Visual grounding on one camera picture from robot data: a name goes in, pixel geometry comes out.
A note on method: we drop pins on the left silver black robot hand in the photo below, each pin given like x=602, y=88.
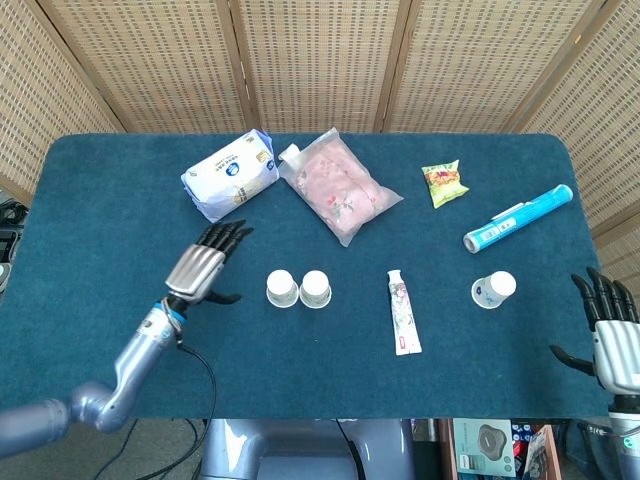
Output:
x=197, y=270

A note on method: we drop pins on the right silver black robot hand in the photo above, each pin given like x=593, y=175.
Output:
x=617, y=350

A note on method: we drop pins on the white floral paper cup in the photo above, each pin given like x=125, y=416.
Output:
x=281, y=290
x=492, y=291
x=315, y=291

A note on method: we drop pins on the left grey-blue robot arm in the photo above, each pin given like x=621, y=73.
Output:
x=135, y=355

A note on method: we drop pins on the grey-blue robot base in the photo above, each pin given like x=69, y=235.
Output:
x=280, y=450

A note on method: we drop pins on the white tissue pack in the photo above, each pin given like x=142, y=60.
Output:
x=230, y=175

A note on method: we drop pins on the dark patterned packet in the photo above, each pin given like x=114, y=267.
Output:
x=536, y=452

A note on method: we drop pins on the pink cloth in plastic bag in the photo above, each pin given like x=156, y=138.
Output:
x=335, y=190

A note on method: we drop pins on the blue cling film roll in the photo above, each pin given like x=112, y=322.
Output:
x=520, y=217

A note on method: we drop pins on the teal product box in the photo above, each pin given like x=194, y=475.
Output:
x=482, y=445

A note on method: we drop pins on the teal fabric table cover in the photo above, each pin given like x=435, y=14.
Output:
x=325, y=380

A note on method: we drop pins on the floral white toothpaste tube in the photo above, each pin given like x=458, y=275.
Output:
x=402, y=315

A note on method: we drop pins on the woven wooden screen panel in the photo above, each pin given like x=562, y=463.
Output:
x=320, y=65
x=150, y=65
x=30, y=115
x=610, y=140
x=480, y=65

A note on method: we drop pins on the green snack packet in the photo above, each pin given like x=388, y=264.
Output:
x=444, y=184

